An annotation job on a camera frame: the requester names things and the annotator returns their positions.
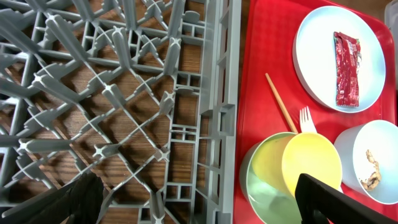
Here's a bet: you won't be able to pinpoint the rice and food scraps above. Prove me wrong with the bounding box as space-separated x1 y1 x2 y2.
357 149 382 192

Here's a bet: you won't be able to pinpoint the green saucer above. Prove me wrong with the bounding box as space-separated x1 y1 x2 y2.
239 132 302 224

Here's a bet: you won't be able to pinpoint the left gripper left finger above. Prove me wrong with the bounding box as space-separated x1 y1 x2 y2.
1 172 104 224

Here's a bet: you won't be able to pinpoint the light blue plate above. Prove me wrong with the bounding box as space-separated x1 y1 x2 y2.
292 6 386 113

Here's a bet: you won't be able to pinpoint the red sauce packet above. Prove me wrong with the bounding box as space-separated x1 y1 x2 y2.
333 32 362 107

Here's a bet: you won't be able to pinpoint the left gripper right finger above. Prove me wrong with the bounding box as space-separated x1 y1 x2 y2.
295 174 397 224

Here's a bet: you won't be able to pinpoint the red plastic tray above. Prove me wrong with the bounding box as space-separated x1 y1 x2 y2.
232 0 398 224

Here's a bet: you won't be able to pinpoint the grey dishwasher rack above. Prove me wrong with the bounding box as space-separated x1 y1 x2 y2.
1 0 242 223

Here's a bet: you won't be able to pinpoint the light blue bowl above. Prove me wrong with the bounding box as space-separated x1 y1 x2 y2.
334 120 397 205

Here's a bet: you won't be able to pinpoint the wooden chopstick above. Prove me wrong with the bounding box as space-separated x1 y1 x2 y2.
265 73 298 133

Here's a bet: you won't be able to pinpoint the clear plastic bin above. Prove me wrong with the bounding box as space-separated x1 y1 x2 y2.
384 0 397 31

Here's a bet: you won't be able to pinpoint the yellow plastic cup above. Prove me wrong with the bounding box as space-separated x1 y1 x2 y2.
252 133 343 197

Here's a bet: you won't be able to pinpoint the white plastic fork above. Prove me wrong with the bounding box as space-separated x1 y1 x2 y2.
299 106 317 133

